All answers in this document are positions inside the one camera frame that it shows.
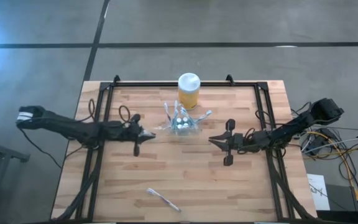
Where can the purple toothbrush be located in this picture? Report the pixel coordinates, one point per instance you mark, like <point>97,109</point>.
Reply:
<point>163,200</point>
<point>166,107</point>

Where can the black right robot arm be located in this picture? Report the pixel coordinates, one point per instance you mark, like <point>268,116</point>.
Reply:
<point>291,127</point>

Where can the black aluminium table frame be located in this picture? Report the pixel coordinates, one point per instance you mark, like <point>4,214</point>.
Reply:
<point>151,84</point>

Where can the dark grey folder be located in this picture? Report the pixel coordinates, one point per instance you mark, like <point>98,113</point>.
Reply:
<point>340,199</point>

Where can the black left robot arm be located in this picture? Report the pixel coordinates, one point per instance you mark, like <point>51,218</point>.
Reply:
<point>67,125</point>

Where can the clear acrylic organizer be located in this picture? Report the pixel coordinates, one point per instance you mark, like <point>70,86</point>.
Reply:
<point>197,130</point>

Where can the black power brick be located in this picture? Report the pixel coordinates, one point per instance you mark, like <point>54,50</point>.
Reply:
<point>317,143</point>

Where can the white paper sheet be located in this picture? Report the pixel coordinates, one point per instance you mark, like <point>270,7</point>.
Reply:
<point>317,193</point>

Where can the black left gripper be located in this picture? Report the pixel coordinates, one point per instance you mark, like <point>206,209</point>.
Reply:
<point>126,133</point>

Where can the yellow-label wipes canister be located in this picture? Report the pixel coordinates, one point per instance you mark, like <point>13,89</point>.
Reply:
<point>189,84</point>

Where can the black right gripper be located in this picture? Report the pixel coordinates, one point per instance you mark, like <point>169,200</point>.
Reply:
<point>238,141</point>

